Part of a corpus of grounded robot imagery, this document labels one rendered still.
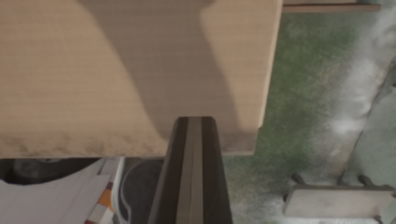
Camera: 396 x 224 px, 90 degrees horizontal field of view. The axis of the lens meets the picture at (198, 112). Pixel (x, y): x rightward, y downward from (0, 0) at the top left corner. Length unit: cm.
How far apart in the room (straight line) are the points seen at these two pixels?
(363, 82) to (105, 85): 169
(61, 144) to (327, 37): 145
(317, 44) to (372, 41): 33
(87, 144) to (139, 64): 12
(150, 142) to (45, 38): 13
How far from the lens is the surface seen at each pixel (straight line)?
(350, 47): 161
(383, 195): 235
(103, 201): 110
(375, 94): 188
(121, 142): 24
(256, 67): 19
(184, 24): 18
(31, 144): 30
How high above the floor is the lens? 127
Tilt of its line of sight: 60 degrees down
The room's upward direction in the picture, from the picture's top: 179 degrees counter-clockwise
